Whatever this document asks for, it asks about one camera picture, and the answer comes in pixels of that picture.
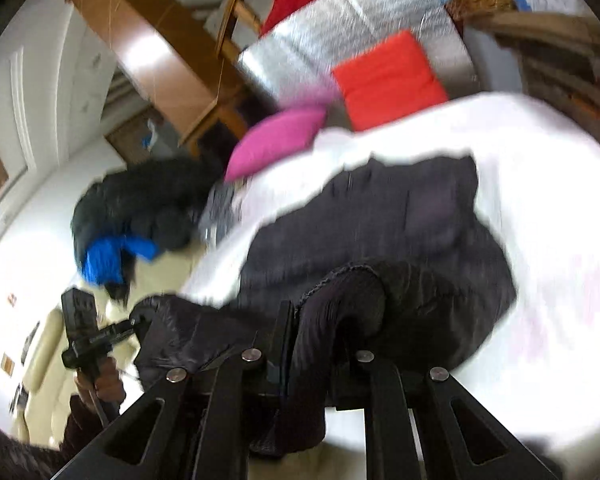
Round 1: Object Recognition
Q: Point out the person's left hand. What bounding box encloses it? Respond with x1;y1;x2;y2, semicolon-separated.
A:
75;356;127;411

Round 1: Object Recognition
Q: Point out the beige sofa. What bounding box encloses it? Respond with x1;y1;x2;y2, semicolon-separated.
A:
10;305;131;451

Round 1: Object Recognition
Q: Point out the person's left forearm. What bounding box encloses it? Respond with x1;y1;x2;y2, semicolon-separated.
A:
30;400;123;480

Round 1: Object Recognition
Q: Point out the bed with white sheet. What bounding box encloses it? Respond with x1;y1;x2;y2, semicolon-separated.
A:
180;91;600;466

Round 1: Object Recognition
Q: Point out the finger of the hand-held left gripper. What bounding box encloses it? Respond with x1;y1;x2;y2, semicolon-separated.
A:
128;304;152;339

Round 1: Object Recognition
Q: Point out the pink pillow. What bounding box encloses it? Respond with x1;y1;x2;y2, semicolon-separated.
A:
224;105;328;183

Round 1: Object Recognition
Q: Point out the curved wooden pillar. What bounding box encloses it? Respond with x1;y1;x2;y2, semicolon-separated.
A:
65;0;251;156

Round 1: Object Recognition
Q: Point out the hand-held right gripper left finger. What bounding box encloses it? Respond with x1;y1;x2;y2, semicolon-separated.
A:
50;301;297;480

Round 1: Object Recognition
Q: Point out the wooden table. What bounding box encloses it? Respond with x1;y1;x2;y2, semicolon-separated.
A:
462;10;600;141

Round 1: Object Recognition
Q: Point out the blue jacket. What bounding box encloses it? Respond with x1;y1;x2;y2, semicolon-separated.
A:
80;235;158;286

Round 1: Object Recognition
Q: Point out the black coat pile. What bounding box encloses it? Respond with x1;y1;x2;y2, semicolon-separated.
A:
71;156;226;303

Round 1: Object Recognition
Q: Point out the silver foil insulation board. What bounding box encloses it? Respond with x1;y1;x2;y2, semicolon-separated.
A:
237;0;473;111

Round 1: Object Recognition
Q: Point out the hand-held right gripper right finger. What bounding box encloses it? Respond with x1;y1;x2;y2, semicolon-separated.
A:
332;351;563;480

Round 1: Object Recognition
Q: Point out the grey garment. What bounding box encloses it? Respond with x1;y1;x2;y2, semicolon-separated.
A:
197;182;251;246

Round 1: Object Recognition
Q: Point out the red-orange pillow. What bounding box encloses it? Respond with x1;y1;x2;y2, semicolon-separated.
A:
331;29;449;132

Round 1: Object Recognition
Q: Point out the black quilted jacket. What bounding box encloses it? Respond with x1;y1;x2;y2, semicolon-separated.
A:
132;152;518;458

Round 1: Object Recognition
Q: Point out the wooden stair railing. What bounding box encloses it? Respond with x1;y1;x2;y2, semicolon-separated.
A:
215;0;286;61

